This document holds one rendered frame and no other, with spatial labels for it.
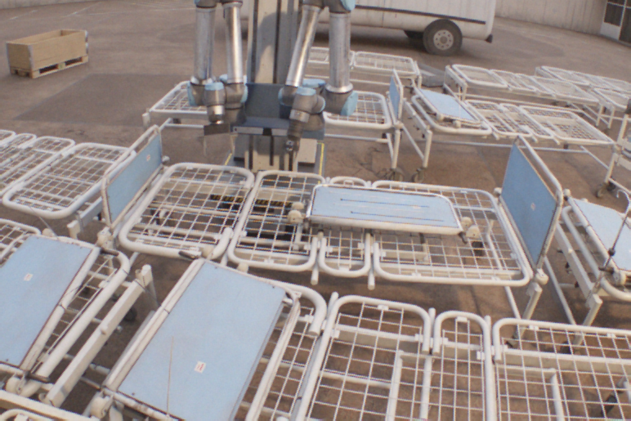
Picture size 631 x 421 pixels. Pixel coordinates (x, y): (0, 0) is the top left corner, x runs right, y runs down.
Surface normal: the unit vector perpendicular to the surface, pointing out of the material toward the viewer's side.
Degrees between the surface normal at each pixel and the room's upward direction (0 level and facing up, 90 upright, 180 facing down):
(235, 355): 7
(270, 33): 90
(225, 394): 7
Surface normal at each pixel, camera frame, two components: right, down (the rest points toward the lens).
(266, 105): -0.03, 0.46
